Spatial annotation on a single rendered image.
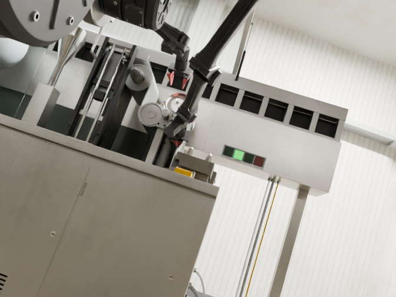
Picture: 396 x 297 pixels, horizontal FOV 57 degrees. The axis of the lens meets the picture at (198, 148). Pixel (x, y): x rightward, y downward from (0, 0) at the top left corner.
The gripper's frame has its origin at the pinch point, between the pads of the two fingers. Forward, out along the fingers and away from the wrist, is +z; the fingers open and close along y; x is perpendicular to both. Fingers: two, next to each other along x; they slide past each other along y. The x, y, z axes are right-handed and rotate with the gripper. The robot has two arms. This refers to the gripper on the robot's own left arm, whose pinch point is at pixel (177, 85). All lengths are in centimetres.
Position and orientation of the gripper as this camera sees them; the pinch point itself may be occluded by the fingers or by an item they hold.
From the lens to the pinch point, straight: 176.3
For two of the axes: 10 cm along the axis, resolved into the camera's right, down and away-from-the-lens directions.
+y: 9.4, 3.2, -0.9
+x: 2.6, -5.7, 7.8
